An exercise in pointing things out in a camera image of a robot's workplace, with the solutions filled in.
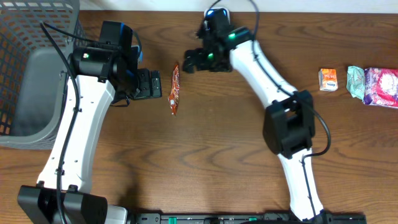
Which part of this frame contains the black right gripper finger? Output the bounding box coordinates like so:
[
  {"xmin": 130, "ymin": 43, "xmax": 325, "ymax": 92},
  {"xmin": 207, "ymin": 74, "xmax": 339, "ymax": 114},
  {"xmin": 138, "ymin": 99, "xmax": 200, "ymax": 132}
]
[
  {"xmin": 184, "ymin": 48, "xmax": 201, "ymax": 61},
  {"xmin": 182, "ymin": 60, "xmax": 195, "ymax": 73}
]

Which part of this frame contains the orange red snack sachet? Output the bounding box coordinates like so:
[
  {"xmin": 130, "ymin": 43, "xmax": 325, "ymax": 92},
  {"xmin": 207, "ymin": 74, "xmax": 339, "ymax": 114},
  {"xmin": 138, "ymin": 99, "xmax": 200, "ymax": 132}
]
[{"xmin": 168, "ymin": 62, "xmax": 180, "ymax": 116}]

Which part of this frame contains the small orange carton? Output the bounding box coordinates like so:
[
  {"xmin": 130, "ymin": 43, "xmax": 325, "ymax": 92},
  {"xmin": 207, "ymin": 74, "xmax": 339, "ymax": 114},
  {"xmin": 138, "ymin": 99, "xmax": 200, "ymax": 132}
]
[{"xmin": 318, "ymin": 68, "xmax": 338, "ymax": 91}]

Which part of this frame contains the teal snack wrapper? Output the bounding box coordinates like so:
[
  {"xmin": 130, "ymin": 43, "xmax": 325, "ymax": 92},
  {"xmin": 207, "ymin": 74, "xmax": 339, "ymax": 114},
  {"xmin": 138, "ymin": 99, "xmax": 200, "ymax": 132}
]
[{"xmin": 346, "ymin": 66, "xmax": 365, "ymax": 100}]

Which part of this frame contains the red purple snack packet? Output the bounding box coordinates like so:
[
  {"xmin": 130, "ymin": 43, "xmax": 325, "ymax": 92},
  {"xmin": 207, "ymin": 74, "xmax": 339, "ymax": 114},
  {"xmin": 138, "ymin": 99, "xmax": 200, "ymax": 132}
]
[{"xmin": 363, "ymin": 67, "xmax": 397, "ymax": 109}]

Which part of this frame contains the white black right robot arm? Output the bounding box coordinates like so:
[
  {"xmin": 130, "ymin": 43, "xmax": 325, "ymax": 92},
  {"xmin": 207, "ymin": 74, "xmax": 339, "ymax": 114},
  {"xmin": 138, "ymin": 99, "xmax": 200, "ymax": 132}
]
[{"xmin": 182, "ymin": 7, "xmax": 323, "ymax": 222}]

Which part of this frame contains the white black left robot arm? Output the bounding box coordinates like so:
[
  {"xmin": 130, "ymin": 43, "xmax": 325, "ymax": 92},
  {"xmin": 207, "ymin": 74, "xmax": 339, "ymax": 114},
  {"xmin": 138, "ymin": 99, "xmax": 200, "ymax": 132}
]
[{"xmin": 17, "ymin": 21, "xmax": 162, "ymax": 223}]

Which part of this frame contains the white barcode scanner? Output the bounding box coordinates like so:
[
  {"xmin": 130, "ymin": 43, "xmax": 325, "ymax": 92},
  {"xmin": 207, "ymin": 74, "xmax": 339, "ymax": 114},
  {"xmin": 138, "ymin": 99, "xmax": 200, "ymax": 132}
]
[{"xmin": 204, "ymin": 7, "xmax": 231, "ymax": 24}]

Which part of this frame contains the grey plastic mesh basket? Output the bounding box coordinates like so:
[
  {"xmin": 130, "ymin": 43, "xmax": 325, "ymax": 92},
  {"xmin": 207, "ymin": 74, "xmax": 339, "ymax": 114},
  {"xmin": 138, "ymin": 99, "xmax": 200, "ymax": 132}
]
[{"xmin": 1, "ymin": 0, "xmax": 85, "ymax": 149}]

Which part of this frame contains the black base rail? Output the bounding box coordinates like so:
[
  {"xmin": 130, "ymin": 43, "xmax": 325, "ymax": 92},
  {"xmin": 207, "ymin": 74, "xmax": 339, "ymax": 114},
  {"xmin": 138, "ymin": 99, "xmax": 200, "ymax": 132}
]
[{"xmin": 127, "ymin": 212, "xmax": 367, "ymax": 224}]

